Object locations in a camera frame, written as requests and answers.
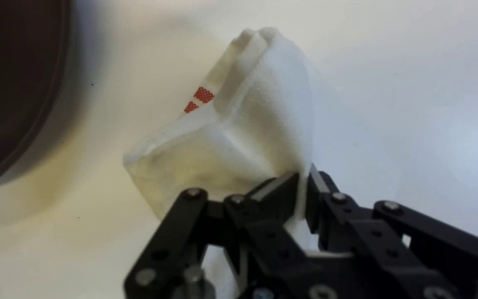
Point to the white towel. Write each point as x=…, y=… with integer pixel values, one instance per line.
x=250, y=127

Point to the dark nonstick frying pan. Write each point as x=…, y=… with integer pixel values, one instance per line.
x=13, y=84

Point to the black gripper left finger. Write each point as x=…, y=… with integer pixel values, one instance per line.
x=250, y=238

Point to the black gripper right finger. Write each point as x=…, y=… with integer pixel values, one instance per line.
x=389, y=250

